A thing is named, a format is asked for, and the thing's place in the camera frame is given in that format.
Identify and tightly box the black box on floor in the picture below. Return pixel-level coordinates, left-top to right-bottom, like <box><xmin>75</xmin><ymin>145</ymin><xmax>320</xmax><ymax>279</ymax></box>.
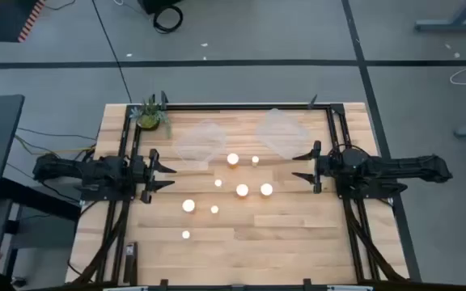
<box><xmin>138</xmin><ymin>0</ymin><xmax>185</xmax><ymax>15</ymax></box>

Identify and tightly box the thin black floor cable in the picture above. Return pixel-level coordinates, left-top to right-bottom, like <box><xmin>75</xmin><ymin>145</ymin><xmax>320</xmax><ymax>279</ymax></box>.
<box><xmin>91</xmin><ymin>0</ymin><xmax>133</xmax><ymax>103</ymax></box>

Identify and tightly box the small potted green plant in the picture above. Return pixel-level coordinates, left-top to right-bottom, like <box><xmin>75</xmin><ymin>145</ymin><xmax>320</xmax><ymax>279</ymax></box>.
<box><xmin>129</xmin><ymin>95</ymin><xmax>173</xmax><ymax>138</ymax></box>

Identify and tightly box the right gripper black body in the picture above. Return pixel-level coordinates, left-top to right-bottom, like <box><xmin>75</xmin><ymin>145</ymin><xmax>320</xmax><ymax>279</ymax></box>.
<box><xmin>312</xmin><ymin>140</ymin><xmax>335</xmax><ymax>194</ymax></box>

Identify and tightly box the black mat orange striped edge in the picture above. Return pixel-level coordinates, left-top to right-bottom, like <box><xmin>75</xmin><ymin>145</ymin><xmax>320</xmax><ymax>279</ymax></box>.
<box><xmin>0</xmin><ymin>0</ymin><xmax>46</xmax><ymax>44</ymax></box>

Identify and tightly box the black bar-shaped device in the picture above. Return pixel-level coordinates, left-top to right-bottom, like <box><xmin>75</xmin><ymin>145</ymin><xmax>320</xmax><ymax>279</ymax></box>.
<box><xmin>123</xmin><ymin>241</ymin><xmax>139</xmax><ymax>284</ymax></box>

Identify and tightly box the black coiled cable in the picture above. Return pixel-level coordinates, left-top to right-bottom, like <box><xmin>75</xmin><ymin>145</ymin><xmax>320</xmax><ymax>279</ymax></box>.
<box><xmin>151</xmin><ymin>3</ymin><xmax>184</xmax><ymax>34</ymax></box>

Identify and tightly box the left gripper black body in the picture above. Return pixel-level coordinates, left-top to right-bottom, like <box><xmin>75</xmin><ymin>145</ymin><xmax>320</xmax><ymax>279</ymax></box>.
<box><xmin>129</xmin><ymin>148</ymin><xmax>161</xmax><ymax>204</ymax></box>

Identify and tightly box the clear plastic bin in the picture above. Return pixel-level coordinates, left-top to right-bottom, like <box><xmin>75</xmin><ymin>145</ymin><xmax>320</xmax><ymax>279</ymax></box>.
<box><xmin>175</xmin><ymin>120</ymin><xmax>228</xmax><ymax>171</ymax></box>
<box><xmin>255</xmin><ymin>108</ymin><xmax>310</xmax><ymax>161</ymax></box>

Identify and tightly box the black metal table frame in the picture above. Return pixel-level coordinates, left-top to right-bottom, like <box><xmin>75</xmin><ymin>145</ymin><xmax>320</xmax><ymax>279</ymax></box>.
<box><xmin>95</xmin><ymin>91</ymin><xmax>379</xmax><ymax>284</ymax></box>

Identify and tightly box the yellow cable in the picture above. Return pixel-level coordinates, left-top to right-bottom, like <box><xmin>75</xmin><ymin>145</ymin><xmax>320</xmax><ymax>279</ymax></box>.
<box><xmin>14</xmin><ymin>133</ymin><xmax>96</xmax><ymax>157</ymax></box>

